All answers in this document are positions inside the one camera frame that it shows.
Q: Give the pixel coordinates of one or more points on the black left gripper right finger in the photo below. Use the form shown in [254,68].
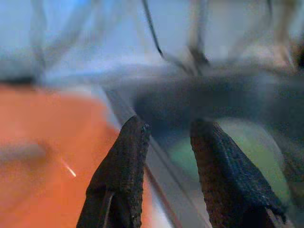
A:
[225,171]

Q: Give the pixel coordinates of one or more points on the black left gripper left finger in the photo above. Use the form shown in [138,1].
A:
[123,171]

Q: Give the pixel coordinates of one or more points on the orange plastic bowl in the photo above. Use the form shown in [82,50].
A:
[47,118]

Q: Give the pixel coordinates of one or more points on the metal kitchen faucet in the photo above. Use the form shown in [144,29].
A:
[198,35]

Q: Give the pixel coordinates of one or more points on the green plate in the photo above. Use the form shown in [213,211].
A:
[261,147]

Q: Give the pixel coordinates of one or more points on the stainless steel sink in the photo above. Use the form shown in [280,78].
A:
[190,99]

